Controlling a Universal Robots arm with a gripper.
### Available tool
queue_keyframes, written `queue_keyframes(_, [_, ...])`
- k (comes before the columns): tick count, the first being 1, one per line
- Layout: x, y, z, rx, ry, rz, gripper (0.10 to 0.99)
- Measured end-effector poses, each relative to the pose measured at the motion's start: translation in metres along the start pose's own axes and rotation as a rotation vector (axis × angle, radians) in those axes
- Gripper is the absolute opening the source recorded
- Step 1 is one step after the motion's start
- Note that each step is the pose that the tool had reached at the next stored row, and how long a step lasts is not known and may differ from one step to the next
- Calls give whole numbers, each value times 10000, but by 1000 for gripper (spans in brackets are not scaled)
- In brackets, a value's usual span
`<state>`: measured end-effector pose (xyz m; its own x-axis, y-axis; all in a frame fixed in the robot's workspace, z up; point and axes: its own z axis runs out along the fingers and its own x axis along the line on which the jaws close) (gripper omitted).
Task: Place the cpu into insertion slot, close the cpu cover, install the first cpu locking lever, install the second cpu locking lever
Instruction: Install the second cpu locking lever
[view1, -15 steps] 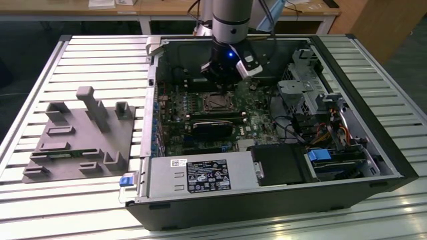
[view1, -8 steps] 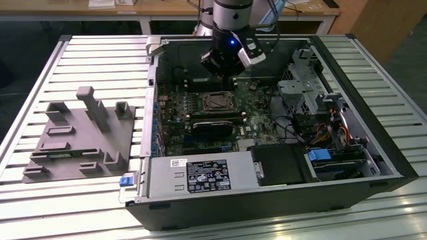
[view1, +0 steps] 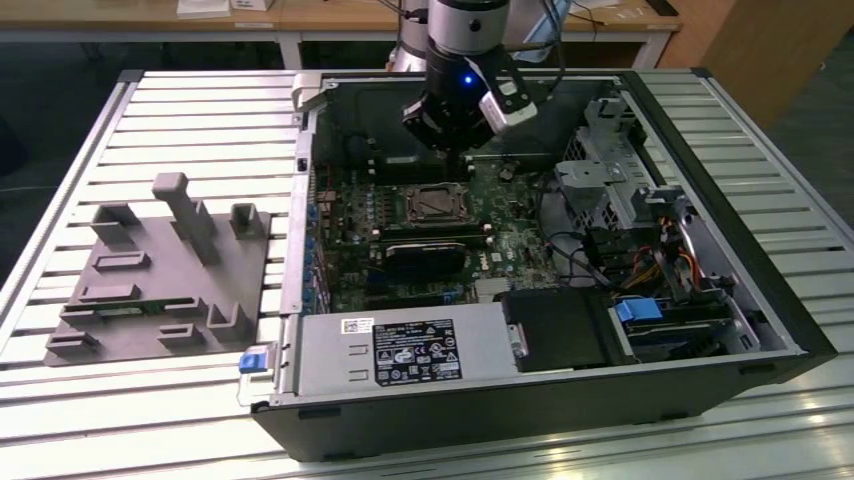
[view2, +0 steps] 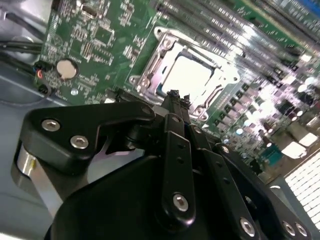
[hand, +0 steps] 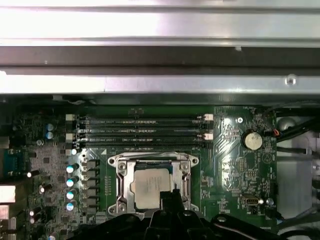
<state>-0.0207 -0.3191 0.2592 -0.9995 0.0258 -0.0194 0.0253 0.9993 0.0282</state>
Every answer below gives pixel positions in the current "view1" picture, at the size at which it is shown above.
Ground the black plastic bay cover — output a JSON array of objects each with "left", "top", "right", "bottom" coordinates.
[{"left": 496, "top": 288, "right": 632, "bottom": 374}]

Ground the wooden cabinet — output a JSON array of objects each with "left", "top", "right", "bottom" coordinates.
[{"left": 656, "top": 0, "right": 854, "bottom": 129}]

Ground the black RAM stick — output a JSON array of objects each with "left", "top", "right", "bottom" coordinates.
[{"left": 376, "top": 224, "right": 483, "bottom": 236}]

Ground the black wire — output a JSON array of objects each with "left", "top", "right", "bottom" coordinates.
[{"left": 544, "top": 230, "right": 616, "bottom": 292}]

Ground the CPU socket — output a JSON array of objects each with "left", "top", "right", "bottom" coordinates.
[{"left": 397, "top": 182, "right": 480, "bottom": 229}]

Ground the black PC case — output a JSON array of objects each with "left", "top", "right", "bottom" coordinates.
[{"left": 236, "top": 67, "right": 839, "bottom": 464}]

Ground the orange wire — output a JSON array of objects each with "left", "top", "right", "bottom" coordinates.
[{"left": 676, "top": 219, "right": 703, "bottom": 292}]

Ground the wooden desk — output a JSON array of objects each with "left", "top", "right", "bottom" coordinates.
[{"left": 0, "top": 0, "right": 686, "bottom": 71}]

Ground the green RAM stick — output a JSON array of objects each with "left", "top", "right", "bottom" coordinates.
[{"left": 92, "top": 305, "right": 165, "bottom": 317}]

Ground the silver power supply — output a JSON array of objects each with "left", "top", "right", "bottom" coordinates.
[{"left": 292, "top": 302, "right": 519, "bottom": 396}]

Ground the green motherboard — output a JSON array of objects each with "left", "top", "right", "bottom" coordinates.
[{"left": 309, "top": 154, "right": 568, "bottom": 314}]

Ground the silver metal drive cage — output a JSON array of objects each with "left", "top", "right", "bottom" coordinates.
[{"left": 552, "top": 97, "right": 688, "bottom": 231}]

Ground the white box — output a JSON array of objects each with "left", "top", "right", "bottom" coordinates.
[{"left": 176, "top": 0, "right": 232, "bottom": 20}]

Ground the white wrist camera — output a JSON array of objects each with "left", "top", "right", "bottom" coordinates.
[{"left": 477, "top": 82, "right": 539, "bottom": 134}]

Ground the grey parts rack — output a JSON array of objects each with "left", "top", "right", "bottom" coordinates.
[{"left": 40, "top": 172, "right": 275, "bottom": 369}]

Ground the hard disk in blue carrier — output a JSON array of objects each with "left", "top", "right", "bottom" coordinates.
[{"left": 613, "top": 298, "right": 732, "bottom": 364}]

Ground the blue case latch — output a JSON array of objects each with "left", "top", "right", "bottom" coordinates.
[{"left": 237, "top": 344, "right": 279, "bottom": 375}]

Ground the yellow red wire bundle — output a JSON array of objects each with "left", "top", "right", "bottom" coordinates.
[{"left": 627, "top": 248, "right": 663, "bottom": 292}]

